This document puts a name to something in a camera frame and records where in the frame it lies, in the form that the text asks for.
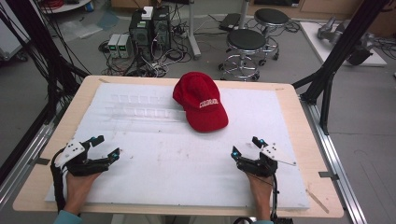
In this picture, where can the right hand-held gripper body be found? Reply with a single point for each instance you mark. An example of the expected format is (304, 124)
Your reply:
(261, 165)

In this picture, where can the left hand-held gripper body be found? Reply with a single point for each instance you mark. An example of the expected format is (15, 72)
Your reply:
(72, 152)

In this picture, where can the red baseball cap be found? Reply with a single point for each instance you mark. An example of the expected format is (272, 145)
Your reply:
(200, 102)

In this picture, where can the person's right hand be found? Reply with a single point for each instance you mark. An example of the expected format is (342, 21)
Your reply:
(260, 188)

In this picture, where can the person's left hand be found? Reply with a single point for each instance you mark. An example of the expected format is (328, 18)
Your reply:
(79, 186)

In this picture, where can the grey tape piece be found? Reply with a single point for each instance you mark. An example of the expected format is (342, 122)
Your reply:
(42, 161)
(327, 175)

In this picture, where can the wooden table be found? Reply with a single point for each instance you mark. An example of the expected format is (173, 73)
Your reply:
(314, 130)

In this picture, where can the white foam board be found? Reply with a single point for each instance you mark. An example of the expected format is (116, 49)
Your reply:
(174, 168)

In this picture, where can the beige tape strip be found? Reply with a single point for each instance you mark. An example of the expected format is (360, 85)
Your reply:
(317, 201)

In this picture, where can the grey power supply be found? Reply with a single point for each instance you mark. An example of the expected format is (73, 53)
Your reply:
(125, 46)
(113, 46)

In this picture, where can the black round stool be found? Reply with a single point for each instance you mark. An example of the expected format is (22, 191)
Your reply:
(271, 16)
(246, 39)

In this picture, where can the black computer tower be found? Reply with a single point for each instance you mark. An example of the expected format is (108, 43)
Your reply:
(140, 34)
(162, 28)

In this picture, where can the white platform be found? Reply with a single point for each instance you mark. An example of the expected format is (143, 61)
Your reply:
(314, 40)

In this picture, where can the grey robot part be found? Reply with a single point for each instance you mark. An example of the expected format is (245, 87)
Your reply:
(330, 31)

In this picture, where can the round white table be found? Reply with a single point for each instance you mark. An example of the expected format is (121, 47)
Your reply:
(67, 6)

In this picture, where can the white box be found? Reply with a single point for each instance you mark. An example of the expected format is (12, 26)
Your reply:
(147, 13)

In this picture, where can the aluminium rail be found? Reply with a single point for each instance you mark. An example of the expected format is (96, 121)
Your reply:
(339, 161)
(21, 158)

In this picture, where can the black metal frame stand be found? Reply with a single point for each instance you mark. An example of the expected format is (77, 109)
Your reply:
(342, 46)
(40, 46)

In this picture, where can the grey metal post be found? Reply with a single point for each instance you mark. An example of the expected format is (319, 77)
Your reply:
(193, 34)

